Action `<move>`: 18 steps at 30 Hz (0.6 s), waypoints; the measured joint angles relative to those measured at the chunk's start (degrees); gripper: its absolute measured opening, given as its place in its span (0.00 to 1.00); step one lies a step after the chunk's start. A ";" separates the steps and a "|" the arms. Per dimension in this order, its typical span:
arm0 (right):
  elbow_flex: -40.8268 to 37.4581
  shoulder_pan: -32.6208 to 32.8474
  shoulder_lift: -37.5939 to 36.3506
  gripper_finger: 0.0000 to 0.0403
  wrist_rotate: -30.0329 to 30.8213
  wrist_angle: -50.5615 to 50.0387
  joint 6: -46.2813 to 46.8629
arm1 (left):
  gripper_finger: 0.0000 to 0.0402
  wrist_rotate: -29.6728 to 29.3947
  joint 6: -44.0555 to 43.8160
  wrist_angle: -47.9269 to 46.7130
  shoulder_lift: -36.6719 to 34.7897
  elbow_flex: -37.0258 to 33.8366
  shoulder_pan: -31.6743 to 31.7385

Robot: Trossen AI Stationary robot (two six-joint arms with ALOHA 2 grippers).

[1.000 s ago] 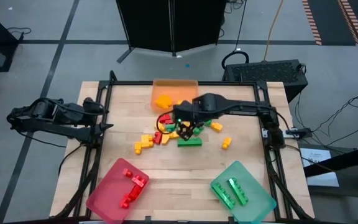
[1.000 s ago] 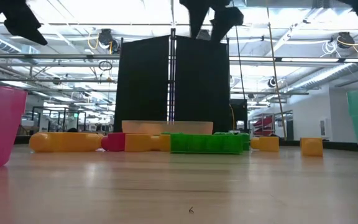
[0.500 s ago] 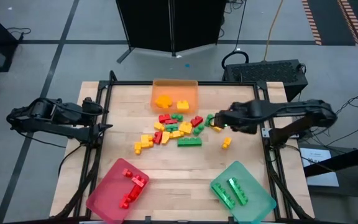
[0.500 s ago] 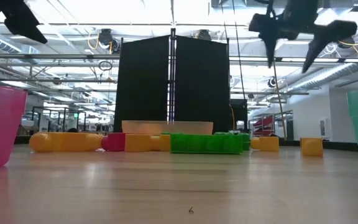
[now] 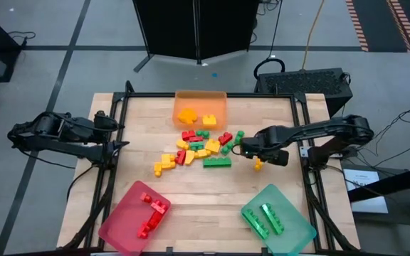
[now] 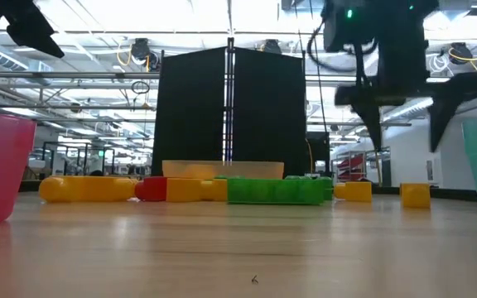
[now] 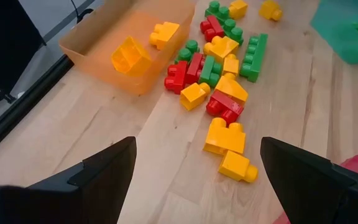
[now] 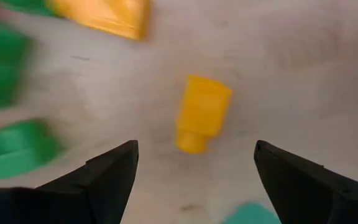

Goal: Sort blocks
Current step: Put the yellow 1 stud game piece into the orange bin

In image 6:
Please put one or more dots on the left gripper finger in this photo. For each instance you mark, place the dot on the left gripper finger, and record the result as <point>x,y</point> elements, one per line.
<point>35,35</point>

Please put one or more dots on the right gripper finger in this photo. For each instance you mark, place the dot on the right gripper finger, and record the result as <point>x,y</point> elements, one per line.
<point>441,116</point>
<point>372,118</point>

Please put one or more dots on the yellow toy building block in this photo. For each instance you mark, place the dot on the yellow toy building block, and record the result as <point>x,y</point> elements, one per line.
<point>106,189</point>
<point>415,195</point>
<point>182,190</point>
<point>215,190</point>
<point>356,191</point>
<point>58,189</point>

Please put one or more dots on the green toy building block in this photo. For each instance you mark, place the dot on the green toy building block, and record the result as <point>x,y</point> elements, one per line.
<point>329,188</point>

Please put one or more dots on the long green building block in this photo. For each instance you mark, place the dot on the long green building block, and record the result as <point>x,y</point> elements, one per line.
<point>276,191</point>

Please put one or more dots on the red toy building block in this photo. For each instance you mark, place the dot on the red toy building block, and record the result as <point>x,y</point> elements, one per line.
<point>153,189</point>

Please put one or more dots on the grey ceiling pipe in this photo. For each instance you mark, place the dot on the grey ceiling pipe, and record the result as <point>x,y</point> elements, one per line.
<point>56,75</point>

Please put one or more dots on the red storage rack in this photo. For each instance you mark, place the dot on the red storage rack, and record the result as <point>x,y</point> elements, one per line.
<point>352,165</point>

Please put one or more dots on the black metal shelving rack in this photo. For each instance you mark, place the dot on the black metal shelving rack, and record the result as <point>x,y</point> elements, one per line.
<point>78,145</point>

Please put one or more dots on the orange plastic bin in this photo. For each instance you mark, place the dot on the orange plastic bin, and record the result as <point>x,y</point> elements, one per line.
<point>255,169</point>

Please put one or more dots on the black folding screen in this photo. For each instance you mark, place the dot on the black folding screen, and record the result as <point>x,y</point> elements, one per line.
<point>193,116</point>

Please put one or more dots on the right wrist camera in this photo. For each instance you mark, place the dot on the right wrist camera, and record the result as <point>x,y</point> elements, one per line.
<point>342,29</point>

